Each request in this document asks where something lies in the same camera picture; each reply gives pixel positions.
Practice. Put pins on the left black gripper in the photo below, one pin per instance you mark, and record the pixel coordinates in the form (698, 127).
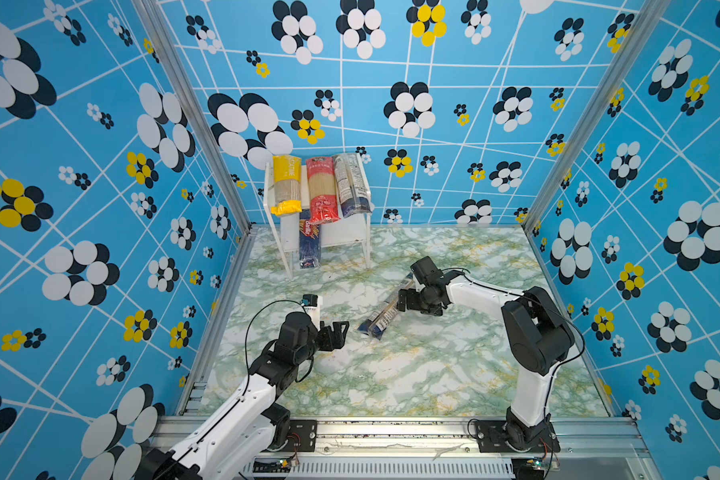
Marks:
(328, 343)

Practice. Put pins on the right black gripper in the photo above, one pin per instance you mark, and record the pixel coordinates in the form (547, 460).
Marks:
(410, 305)

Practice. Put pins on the clear noodle bag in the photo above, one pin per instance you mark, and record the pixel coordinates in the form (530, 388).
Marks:
(352, 192)
(381, 318)

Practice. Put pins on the dark blue spaghetti bag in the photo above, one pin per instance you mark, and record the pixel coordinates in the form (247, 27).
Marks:
(309, 242)

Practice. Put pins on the red spaghetti bag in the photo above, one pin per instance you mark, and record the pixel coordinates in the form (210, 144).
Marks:
(322, 190)

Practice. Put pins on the yellow spaghetti bag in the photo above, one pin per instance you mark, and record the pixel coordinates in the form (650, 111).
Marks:
(287, 171)

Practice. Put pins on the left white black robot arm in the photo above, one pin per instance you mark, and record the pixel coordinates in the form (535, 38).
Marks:
(251, 420)

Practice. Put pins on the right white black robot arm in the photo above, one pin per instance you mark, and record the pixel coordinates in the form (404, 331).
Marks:
(539, 336)

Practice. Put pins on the white two-tier metal shelf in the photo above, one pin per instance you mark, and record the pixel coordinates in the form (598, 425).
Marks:
(347, 231)

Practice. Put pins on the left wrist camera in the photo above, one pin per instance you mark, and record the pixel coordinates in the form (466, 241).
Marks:
(312, 304)

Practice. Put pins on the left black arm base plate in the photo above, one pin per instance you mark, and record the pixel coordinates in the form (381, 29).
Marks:
(295, 435)

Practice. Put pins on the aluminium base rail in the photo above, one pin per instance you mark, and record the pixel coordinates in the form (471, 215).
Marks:
(441, 448)

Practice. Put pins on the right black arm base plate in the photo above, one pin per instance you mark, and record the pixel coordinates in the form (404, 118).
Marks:
(500, 436)

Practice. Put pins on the left aluminium corner post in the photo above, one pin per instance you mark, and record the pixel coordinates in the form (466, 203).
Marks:
(157, 30)

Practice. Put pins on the aluminium corner post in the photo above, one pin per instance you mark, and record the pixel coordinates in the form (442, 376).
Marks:
(157, 30)
(646, 21)

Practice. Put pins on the right aluminium corner post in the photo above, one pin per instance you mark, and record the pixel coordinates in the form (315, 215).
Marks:
(646, 21)

